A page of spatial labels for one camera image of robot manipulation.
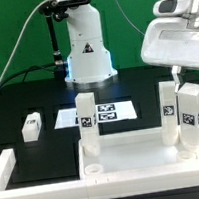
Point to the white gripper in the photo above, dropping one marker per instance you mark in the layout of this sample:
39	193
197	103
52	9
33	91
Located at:
169	42

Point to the white desk top tray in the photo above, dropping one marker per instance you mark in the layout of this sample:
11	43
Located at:
129	152

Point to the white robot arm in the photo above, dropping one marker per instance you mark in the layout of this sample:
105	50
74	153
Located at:
89	61

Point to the fiducial marker sheet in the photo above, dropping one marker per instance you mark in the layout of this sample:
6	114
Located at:
105	113

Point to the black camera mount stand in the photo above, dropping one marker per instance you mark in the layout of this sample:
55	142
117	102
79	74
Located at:
53	36

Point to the white U-shaped frame fence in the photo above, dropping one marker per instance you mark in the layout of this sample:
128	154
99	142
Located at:
102	187

